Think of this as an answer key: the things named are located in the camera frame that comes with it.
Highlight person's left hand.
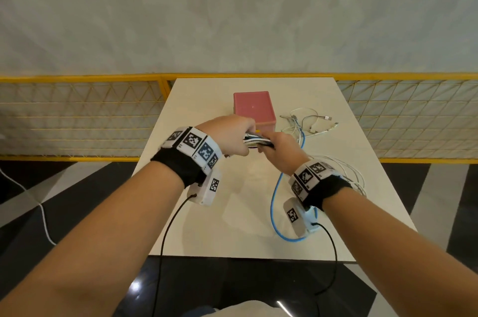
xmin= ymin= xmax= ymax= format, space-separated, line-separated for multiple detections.
xmin=196 ymin=114 xmax=258 ymax=158

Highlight person's right hand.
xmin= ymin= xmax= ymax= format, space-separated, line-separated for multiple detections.
xmin=257 ymin=132 xmax=311 ymax=176

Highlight pink green drawer box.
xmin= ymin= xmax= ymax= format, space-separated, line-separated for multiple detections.
xmin=233 ymin=91 xmax=277 ymax=134

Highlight blue cable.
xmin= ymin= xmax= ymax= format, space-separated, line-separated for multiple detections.
xmin=269 ymin=118 xmax=319 ymax=243

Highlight tangle of white charging cables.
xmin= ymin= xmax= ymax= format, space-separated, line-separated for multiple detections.
xmin=242 ymin=106 xmax=368 ymax=198

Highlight person's right forearm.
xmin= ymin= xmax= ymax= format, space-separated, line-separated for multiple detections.
xmin=321 ymin=188 xmax=478 ymax=317

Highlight person's left forearm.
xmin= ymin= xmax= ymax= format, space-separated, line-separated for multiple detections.
xmin=0 ymin=162 xmax=186 ymax=317

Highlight light grey shirt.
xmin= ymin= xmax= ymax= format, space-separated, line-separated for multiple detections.
xmin=201 ymin=300 xmax=296 ymax=317

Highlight dark blue trousers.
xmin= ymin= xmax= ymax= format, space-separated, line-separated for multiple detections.
xmin=179 ymin=305 xmax=219 ymax=317

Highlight white wrist camera with marker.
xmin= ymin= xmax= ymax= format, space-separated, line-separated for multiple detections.
xmin=186 ymin=177 xmax=221 ymax=207
xmin=283 ymin=197 xmax=321 ymax=239

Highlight black camera cable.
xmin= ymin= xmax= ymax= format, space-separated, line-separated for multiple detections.
xmin=312 ymin=221 xmax=339 ymax=317
xmin=151 ymin=193 xmax=198 ymax=317

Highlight white floor cable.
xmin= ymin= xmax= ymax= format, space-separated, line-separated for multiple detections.
xmin=0 ymin=167 xmax=57 ymax=246

